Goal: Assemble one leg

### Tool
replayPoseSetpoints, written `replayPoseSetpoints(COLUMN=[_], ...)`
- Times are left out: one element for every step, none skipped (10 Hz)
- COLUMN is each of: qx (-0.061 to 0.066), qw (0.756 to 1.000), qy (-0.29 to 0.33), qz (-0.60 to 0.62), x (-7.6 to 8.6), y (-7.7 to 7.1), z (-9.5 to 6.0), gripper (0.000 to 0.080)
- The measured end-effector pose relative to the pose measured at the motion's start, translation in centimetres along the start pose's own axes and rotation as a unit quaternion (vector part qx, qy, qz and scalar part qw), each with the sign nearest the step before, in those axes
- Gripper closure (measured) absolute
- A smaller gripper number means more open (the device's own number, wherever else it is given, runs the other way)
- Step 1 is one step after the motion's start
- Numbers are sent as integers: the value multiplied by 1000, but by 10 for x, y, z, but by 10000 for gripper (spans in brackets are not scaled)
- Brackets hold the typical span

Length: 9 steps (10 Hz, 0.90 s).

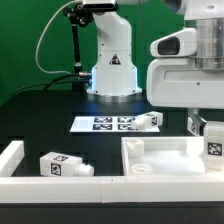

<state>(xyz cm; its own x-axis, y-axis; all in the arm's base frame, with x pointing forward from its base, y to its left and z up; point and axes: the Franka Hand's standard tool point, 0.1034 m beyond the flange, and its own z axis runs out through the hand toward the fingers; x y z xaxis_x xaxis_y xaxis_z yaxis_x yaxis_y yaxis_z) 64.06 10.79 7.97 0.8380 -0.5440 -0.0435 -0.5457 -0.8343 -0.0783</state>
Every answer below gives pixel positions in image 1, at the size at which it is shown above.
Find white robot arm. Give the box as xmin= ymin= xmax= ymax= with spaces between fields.
xmin=81 ymin=0 xmax=224 ymax=135

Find white U-shaped obstacle fence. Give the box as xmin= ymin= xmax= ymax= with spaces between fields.
xmin=0 ymin=141 xmax=224 ymax=203

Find white tag sheet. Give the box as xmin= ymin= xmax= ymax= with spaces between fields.
xmin=70 ymin=116 xmax=159 ymax=133

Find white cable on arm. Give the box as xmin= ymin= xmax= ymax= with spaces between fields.
xmin=34 ymin=0 xmax=83 ymax=76

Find black cables on table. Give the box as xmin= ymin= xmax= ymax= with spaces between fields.
xmin=11 ymin=71 xmax=93 ymax=99

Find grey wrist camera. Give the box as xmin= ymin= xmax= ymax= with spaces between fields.
xmin=150 ymin=28 xmax=197 ymax=58

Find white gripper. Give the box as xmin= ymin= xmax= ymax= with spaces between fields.
xmin=146 ymin=58 xmax=224 ymax=136

